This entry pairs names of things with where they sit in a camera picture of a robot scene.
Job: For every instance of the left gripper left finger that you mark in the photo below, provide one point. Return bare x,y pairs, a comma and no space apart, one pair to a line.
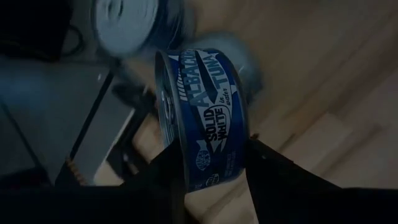
140,205

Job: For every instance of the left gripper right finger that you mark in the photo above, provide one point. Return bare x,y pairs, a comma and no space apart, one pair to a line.
295,202

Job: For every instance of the teal yellow label tuna can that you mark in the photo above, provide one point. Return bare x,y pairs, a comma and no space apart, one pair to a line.
211,124

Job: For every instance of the blue white label tuna can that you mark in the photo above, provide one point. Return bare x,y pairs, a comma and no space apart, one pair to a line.
124,25
248,71

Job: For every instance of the orange black hazard tape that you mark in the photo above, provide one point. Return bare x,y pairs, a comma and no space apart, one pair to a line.
76,170

